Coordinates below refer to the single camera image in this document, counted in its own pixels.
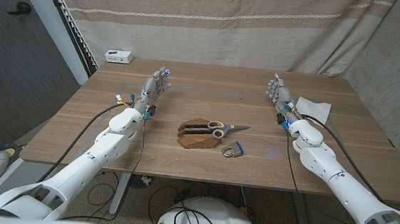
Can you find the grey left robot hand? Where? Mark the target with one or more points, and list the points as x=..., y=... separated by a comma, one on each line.
x=152, y=86

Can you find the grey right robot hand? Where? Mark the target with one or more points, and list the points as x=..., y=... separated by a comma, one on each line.
x=283, y=95

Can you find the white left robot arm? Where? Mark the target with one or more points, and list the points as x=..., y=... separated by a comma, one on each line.
x=85, y=164

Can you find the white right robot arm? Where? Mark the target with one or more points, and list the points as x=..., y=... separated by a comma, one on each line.
x=351, y=192

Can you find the white tissue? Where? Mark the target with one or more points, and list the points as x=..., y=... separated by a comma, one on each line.
x=314, y=108

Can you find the brown wooden scissors holder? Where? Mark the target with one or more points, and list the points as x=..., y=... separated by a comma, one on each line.
x=195, y=142

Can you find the white power strip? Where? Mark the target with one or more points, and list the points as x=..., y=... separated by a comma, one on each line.
x=118, y=56

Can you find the silver padlock with blue base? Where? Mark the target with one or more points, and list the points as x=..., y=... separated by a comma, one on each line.
x=234, y=150

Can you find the beige striped backdrop curtain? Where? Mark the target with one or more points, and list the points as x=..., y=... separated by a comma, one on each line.
x=209, y=37

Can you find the white table leg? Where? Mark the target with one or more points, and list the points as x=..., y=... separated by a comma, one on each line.
x=302, y=215
x=120, y=193

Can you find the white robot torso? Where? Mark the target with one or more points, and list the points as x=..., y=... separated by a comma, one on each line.
x=209, y=216

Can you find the dark grey door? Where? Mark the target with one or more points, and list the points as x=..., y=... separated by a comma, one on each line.
x=10, y=68

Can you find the yellow black foot pedal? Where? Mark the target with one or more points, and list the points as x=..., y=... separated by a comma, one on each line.
x=11, y=152

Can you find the black backdrop frame pole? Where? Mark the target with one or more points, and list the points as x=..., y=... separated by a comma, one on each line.
x=70, y=26

